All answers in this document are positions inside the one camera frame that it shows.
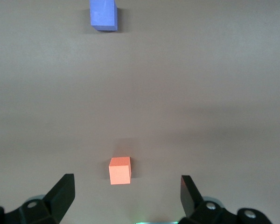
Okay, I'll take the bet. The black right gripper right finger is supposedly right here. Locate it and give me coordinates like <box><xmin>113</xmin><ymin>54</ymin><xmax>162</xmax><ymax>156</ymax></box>
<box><xmin>178</xmin><ymin>175</ymin><xmax>271</xmax><ymax>224</ymax></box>

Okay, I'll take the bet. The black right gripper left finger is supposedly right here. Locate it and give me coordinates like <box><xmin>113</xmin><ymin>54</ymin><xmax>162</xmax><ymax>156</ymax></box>
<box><xmin>0</xmin><ymin>174</ymin><xmax>75</xmax><ymax>224</ymax></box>

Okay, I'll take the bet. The orange foam block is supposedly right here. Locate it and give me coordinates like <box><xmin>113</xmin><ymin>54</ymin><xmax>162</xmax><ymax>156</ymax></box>
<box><xmin>108</xmin><ymin>156</ymin><xmax>132</xmax><ymax>185</ymax></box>

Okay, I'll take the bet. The purple foam block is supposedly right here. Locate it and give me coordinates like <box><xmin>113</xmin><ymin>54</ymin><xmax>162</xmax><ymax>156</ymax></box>
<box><xmin>89</xmin><ymin>0</ymin><xmax>119</xmax><ymax>32</ymax></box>

